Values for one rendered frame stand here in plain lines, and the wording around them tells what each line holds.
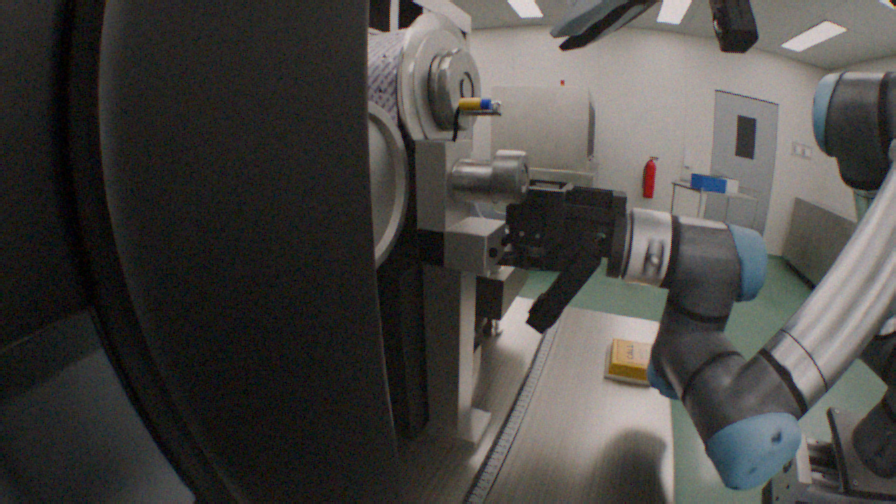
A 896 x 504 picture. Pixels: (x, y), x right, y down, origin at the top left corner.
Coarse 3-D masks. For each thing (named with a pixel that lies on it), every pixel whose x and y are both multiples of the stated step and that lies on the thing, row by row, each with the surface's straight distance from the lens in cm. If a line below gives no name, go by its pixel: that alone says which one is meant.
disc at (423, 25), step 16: (432, 16) 32; (416, 32) 29; (416, 48) 28; (464, 48) 37; (400, 64) 27; (400, 80) 26; (400, 96) 26; (400, 112) 26; (416, 112) 28; (416, 128) 28
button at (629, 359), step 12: (612, 348) 55; (624, 348) 54; (636, 348) 55; (648, 348) 56; (612, 360) 51; (624, 360) 52; (636, 360) 52; (648, 360) 53; (612, 372) 52; (624, 372) 52; (636, 372) 52
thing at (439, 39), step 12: (432, 36) 31; (444, 36) 33; (420, 48) 29; (432, 48) 30; (444, 48) 32; (456, 48) 35; (420, 60) 28; (420, 72) 28; (420, 84) 28; (420, 96) 28; (420, 108) 28; (420, 120) 28; (432, 120) 29; (432, 132) 29; (444, 132) 31; (408, 144) 31
